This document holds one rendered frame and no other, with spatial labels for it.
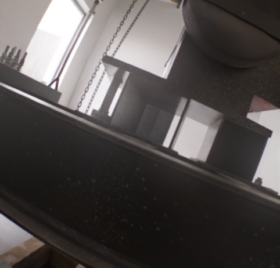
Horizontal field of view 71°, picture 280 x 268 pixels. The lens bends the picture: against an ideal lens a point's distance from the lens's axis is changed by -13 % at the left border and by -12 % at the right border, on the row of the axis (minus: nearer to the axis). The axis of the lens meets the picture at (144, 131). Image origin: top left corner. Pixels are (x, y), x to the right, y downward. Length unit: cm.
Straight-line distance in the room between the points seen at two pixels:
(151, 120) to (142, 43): 234
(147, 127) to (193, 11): 83
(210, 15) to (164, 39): 279
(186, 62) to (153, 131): 65
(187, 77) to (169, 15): 303
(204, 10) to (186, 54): 18
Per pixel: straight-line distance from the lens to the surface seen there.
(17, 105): 57
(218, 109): 86
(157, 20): 379
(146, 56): 349
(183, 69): 84
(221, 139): 124
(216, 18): 82
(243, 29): 85
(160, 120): 139
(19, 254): 109
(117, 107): 81
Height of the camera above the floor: 68
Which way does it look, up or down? 1 degrees up
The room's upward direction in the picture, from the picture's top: 23 degrees clockwise
